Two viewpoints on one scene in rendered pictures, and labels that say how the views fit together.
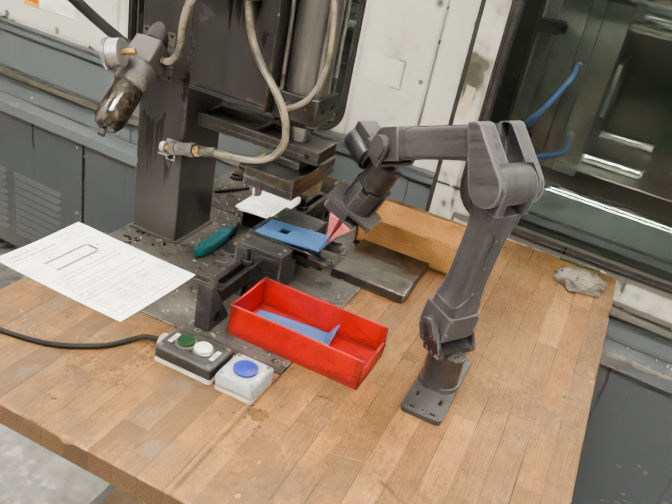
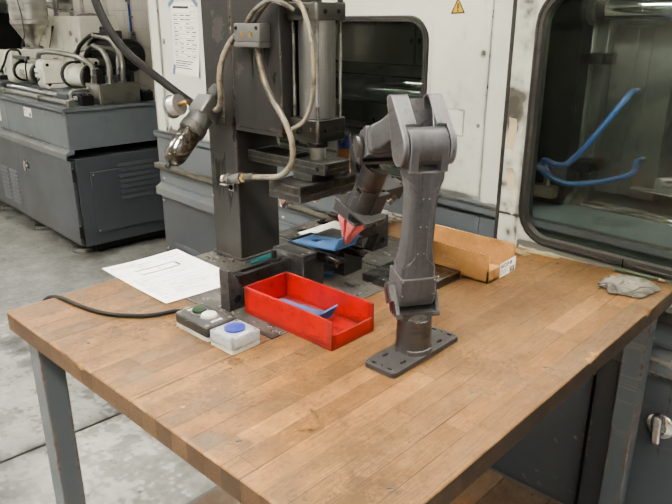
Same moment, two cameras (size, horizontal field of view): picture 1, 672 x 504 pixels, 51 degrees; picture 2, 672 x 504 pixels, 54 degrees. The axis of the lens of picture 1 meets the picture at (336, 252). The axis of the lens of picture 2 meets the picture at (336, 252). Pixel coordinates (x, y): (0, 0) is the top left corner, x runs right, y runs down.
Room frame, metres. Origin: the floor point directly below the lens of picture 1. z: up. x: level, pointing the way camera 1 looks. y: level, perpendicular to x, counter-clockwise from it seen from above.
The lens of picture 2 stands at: (-0.06, -0.52, 1.47)
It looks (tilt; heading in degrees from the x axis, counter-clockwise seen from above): 19 degrees down; 24
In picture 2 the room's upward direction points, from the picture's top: straight up
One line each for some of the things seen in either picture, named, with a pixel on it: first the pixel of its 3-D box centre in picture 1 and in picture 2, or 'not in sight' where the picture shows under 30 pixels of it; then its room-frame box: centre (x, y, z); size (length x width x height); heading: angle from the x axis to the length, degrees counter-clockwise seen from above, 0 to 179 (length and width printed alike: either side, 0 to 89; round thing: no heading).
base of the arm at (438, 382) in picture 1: (442, 367); (413, 333); (0.98, -0.22, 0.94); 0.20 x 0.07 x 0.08; 161
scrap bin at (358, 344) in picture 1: (308, 330); (307, 307); (1.02, 0.02, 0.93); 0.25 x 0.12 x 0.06; 71
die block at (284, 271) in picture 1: (280, 251); (318, 260); (1.26, 0.11, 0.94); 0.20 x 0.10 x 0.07; 161
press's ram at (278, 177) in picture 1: (266, 107); (291, 136); (1.27, 0.18, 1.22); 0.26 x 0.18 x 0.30; 71
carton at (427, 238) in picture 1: (416, 237); (457, 252); (1.47, -0.17, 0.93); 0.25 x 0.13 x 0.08; 71
